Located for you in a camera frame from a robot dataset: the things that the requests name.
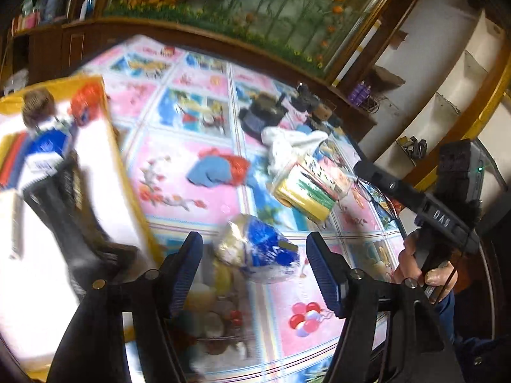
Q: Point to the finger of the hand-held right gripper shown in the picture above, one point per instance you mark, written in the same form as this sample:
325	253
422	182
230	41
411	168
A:
383	183

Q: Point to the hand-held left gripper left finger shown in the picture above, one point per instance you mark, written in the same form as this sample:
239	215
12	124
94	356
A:
185	271

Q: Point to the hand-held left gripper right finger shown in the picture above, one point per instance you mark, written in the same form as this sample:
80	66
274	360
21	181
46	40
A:
325	279

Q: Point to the blue white plastic packet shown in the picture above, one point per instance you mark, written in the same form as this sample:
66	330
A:
259	251

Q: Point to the yellow green sponge cloth packet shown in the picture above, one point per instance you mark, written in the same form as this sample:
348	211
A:
311	187

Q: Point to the blue cloth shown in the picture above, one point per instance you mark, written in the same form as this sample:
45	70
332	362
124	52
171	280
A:
207	172

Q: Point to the orange plastic bag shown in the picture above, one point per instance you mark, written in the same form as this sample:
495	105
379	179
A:
240	167
86	101

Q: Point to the yellow cardboard box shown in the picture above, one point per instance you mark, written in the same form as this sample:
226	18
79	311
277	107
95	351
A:
96	147

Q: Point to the blue floral tissue pack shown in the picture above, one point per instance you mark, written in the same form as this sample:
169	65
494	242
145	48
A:
48	147

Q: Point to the multicoloured cloth pack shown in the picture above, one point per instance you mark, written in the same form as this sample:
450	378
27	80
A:
12	159

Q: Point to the brown knitted scrubber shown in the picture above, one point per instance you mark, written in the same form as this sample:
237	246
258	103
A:
38	105

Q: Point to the person's right forearm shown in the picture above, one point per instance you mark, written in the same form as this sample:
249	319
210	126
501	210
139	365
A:
445	315

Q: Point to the person's right hand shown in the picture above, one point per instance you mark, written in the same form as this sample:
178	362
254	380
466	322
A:
441	279

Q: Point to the purple framed glasses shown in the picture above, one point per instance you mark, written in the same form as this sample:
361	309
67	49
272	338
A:
373	201

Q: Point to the white plastic bag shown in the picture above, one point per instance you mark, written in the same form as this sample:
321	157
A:
287	139

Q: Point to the brown cardboard box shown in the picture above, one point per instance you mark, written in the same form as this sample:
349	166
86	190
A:
389	75

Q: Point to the fruit and flower printed tablecloth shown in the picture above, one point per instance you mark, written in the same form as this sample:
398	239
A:
167	155

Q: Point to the white rolled poster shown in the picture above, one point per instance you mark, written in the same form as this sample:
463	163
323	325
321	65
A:
357	54

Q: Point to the flower and bamboo mural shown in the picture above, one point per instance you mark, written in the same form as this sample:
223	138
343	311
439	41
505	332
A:
255	4

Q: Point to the white spray bottle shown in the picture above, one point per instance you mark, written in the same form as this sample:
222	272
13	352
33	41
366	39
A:
88	4

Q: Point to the pink box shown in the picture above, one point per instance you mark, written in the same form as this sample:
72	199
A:
28	20

